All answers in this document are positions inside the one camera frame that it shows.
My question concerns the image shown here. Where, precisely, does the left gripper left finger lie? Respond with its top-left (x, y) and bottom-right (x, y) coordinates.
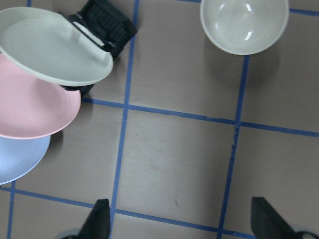
top-left (78, 199), bottom-right (111, 239)

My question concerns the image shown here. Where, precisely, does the blue plate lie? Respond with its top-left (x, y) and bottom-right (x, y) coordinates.
top-left (0, 136), bottom-right (51, 185)

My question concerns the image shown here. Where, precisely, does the cream plate in rack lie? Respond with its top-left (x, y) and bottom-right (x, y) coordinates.
top-left (0, 7), bottom-right (114, 87)

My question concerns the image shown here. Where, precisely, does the pink plate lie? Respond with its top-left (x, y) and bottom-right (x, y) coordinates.
top-left (0, 55), bottom-right (81, 139)

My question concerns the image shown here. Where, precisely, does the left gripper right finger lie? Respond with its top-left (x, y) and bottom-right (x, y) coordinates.
top-left (251, 197), bottom-right (299, 239)

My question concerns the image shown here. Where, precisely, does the black plate rack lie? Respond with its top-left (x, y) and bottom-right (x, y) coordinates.
top-left (59, 0), bottom-right (138, 95)

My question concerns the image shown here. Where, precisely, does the cream bowl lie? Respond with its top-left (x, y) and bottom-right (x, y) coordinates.
top-left (200, 0), bottom-right (289, 55)

